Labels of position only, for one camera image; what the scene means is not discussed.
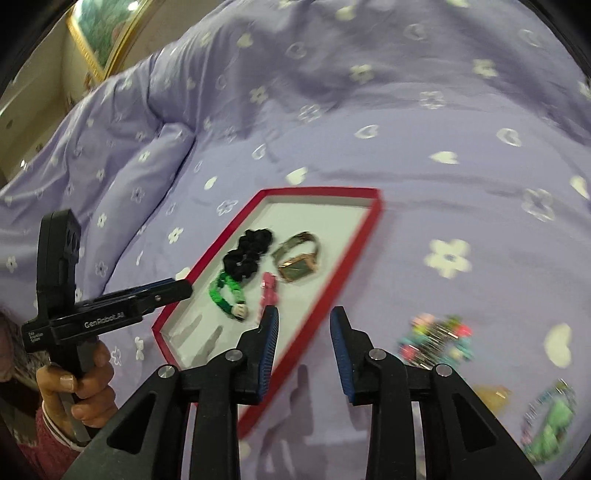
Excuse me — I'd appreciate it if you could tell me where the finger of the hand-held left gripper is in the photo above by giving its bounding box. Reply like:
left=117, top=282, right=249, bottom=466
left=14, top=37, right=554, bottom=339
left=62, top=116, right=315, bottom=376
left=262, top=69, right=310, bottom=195
left=99, top=278, right=175, bottom=302
left=135, top=280, right=193, bottom=311

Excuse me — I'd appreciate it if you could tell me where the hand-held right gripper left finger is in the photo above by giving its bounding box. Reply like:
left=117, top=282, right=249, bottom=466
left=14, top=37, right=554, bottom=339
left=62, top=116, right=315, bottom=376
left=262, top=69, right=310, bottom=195
left=62, top=305, right=281, bottom=480

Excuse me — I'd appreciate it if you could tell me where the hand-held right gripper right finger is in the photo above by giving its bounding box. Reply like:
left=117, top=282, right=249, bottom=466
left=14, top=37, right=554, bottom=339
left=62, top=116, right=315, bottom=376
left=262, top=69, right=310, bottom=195
left=329, top=305, right=543, bottom=480

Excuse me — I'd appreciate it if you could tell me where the pink hair clip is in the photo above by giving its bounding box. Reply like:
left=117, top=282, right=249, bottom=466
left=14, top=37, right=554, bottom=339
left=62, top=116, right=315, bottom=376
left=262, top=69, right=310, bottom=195
left=257, top=272, right=279, bottom=324

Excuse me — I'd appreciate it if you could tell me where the colorful toy keychain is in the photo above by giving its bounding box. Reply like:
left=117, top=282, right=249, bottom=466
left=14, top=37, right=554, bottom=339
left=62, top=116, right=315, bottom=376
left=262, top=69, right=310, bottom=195
left=398, top=314, right=476, bottom=370

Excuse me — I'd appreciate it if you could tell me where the red jewelry box tray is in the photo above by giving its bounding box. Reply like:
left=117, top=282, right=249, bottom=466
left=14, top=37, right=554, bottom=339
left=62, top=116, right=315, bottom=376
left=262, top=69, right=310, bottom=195
left=151, top=187, right=384, bottom=439

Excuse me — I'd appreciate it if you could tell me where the pastel bead bracelet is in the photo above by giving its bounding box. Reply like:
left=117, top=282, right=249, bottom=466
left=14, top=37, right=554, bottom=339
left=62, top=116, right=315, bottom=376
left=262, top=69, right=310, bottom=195
left=522, top=378, right=578, bottom=444

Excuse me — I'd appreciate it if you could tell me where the purple green bow hair clip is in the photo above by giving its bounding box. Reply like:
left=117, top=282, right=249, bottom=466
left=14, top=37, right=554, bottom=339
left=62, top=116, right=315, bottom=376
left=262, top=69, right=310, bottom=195
left=527, top=401, right=574, bottom=464

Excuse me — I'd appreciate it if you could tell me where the person's left forearm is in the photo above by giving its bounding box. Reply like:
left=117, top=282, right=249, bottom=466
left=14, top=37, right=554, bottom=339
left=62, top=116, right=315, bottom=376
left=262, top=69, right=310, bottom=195
left=11, top=401, right=83, bottom=480

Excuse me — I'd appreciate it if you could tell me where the person's left hand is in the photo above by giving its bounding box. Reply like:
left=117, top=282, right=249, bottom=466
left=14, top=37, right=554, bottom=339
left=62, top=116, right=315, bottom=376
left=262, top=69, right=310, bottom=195
left=37, top=344, right=117, bottom=439

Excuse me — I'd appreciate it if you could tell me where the gold square wristwatch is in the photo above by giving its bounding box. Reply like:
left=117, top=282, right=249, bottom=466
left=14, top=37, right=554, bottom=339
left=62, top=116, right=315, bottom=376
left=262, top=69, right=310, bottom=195
left=271, top=232, right=321, bottom=284

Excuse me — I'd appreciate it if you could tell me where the black scrunchie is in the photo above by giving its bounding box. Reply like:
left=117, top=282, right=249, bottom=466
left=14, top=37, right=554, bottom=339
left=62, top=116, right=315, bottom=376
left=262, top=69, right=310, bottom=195
left=222, top=228, right=274, bottom=280

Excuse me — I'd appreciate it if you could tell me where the purple flower print blanket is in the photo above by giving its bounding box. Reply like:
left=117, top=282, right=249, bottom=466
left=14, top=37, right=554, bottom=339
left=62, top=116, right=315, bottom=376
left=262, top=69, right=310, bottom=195
left=0, top=0, right=591, bottom=480

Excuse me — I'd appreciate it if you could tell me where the gold framed picture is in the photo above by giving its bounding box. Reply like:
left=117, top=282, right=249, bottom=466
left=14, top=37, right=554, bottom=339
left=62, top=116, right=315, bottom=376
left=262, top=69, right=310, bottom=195
left=65, top=0, right=149, bottom=81

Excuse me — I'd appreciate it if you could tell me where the green braided panda bracelet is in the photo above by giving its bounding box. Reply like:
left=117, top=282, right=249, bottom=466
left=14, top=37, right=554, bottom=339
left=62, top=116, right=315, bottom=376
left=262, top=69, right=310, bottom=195
left=209, top=271, right=250, bottom=321

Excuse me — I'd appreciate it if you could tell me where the small gold ring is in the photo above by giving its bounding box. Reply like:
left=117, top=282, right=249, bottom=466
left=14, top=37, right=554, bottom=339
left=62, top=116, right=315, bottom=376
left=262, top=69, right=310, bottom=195
left=473, top=385, right=513, bottom=412

